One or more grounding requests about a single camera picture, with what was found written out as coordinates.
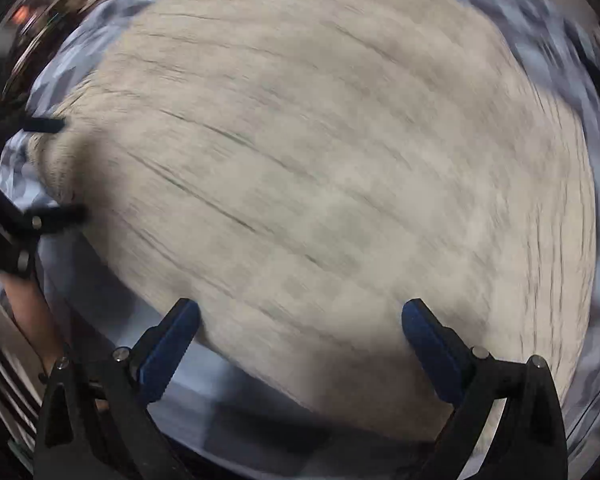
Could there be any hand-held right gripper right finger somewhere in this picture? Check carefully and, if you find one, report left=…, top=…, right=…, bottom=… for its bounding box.
left=401, top=298, right=568, bottom=480

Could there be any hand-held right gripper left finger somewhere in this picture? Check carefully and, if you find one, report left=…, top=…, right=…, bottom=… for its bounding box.
left=34, top=298, right=202, bottom=480

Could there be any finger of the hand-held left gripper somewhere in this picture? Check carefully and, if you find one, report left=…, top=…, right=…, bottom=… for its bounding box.
left=22, top=203, right=88, bottom=235
left=17, top=116, right=66, bottom=135

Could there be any cream knit sweater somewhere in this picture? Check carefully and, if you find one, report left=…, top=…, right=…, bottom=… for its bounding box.
left=27, top=0, right=598, bottom=443

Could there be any person's left forearm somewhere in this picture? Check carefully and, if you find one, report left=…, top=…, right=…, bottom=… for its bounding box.
left=2, top=275, right=68, bottom=376

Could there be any blue checked bed blanket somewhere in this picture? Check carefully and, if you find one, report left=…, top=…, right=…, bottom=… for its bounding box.
left=0, top=0, right=600, bottom=466

